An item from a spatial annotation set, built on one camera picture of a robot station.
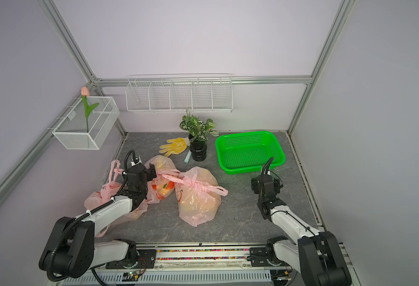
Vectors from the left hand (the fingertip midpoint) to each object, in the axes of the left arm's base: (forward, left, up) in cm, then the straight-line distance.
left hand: (141, 166), depth 87 cm
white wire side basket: (+12, +30, +14) cm, 35 cm away
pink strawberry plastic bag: (-17, -28, +1) cm, 33 cm away
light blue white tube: (+13, -21, -12) cm, 28 cm away
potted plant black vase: (+10, -30, +10) cm, 33 cm away
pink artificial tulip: (+21, +22, +20) cm, 37 cm away
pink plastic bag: (-13, +11, +2) cm, 18 cm away
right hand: (-8, -62, -4) cm, 63 cm away
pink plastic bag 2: (-8, -10, -7) cm, 15 cm away
